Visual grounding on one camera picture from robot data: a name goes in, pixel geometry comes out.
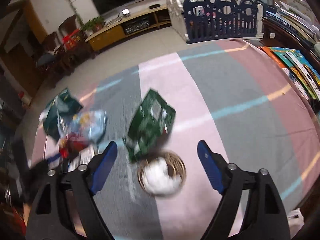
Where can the round brown coaster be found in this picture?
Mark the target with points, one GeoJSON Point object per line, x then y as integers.
{"type": "Point", "coordinates": [175, 167]}

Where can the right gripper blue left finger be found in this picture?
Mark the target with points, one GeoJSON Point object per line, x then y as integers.
{"type": "Point", "coordinates": [100, 167]}

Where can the dark wooden chair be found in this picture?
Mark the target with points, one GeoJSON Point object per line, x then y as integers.
{"type": "Point", "coordinates": [65, 49]}

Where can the dark green tissue box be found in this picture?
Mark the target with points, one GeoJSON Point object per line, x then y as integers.
{"type": "Point", "coordinates": [62, 105]}

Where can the red gift box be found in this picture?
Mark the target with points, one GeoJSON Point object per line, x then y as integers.
{"type": "Point", "coordinates": [71, 40]}

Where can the white tissue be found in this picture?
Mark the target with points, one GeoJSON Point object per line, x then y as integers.
{"type": "Point", "coordinates": [156, 179]}

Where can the plaid pink grey tablecloth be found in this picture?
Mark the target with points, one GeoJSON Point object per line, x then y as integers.
{"type": "Point", "coordinates": [229, 94]}

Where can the row of children's books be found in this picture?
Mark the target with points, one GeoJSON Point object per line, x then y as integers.
{"type": "Point", "coordinates": [292, 39]}

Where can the green potted plant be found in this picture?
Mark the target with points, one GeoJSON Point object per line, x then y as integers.
{"type": "Point", "coordinates": [94, 24]}

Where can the navy white baby fence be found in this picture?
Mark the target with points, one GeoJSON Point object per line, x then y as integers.
{"type": "Point", "coordinates": [205, 20]}

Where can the dark green snack wrapper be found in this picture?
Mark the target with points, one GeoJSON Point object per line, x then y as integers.
{"type": "Point", "coordinates": [153, 119]}

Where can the red snack wrapper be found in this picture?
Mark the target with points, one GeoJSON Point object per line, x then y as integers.
{"type": "Point", "coordinates": [72, 143]}

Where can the clear plastic snack bag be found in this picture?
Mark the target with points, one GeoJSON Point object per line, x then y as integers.
{"type": "Point", "coordinates": [88, 127]}

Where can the yellow wooden tv cabinet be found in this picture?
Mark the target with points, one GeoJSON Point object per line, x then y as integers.
{"type": "Point", "coordinates": [125, 27]}

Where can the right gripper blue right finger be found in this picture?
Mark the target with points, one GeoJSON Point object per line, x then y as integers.
{"type": "Point", "coordinates": [213, 164]}

